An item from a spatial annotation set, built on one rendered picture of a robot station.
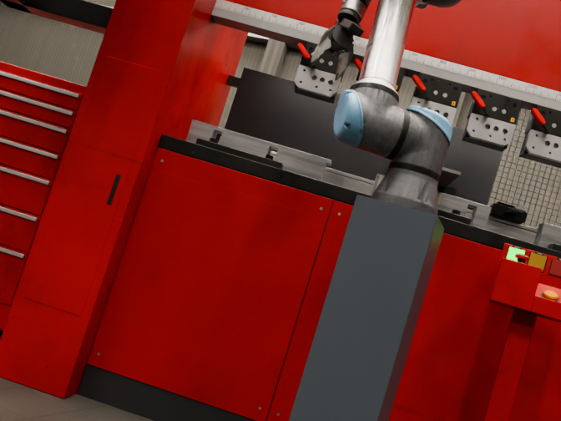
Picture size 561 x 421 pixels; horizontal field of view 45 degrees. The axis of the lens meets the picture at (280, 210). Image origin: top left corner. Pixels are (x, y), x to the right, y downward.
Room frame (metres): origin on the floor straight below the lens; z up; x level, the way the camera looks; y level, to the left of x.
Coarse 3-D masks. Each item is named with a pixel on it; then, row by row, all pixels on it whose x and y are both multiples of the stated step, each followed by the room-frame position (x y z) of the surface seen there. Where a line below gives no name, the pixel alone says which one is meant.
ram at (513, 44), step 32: (256, 0) 2.31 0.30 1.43; (288, 0) 2.30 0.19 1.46; (320, 0) 2.29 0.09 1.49; (480, 0) 2.23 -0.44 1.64; (512, 0) 2.22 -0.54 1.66; (544, 0) 2.21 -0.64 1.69; (256, 32) 2.36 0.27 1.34; (288, 32) 2.29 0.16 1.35; (416, 32) 2.25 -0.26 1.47; (448, 32) 2.24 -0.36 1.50; (480, 32) 2.23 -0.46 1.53; (512, 32) 2.22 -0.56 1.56; (544, 32) 2.21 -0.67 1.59; (416, 64) 2.25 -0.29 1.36; (480, 64) 2.23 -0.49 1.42; (512, 64) 2.22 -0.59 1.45; (544, 64) 2.21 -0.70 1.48; (512, 96) 2.21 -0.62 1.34
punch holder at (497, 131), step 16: (480, 96) 2.22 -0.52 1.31; (496, 96) 2.22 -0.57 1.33; (480, 112) 2.22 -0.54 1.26; (496, 112) 2.22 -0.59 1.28; (512, 112) 2.21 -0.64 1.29; (480, 128) 2.22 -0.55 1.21; (496, 128) 2.23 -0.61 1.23; (512, 128) 2.21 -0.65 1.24; (480, 144) 2.28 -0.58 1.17; (496, 144) 2.22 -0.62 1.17
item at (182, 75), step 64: (128, 0) 2.13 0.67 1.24; (192, 0) 2.11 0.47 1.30; (128, 64) 2.13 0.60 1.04; (192, 64) 2.30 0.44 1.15; (128, 128) 2.12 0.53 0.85; (64, 192) 2.13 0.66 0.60; (128, 192) 2.11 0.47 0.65; (64, 256) 2.13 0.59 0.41; (64, 320) 2.12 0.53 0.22; (64, 384) 2.11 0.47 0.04
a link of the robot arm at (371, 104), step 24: (384, 0) 1.54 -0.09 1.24; (408, 0) 1.53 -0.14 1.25; (384, 24) 1.52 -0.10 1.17; (408, 24) 1.54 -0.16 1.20; (384, 48) 1.50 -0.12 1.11; (384, 72) 1.49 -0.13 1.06; (360, 96) 1.46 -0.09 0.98; (384, 96) 1.46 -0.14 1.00; (336, 120) 1.52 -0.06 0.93; (360, 120) 1.44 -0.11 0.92; (384, 120) 1.45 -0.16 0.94; (360, 144) 1.48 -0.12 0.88; (384, 144) 1.47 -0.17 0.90
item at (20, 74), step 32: (0, 64) 2.54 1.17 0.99; (0, 96) 2.53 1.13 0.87; (32, 96) 2.52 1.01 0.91; (64, 96) 2.51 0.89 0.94; (0, 128) 2.53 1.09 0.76; (32, 128) 2.52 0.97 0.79; (64, 128) 2.51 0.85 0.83; (0, 160) 2.52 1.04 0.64; (32, 160) 2.51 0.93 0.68; (0, 192) 2.52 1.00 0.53; (32, 192) 2.51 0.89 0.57; (0, 224) 2.52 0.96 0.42; (32, 224) 2.50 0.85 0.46; (0, 256) 2.51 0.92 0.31; (0, 288) 2.51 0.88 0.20; (0, 320) 2.51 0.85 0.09
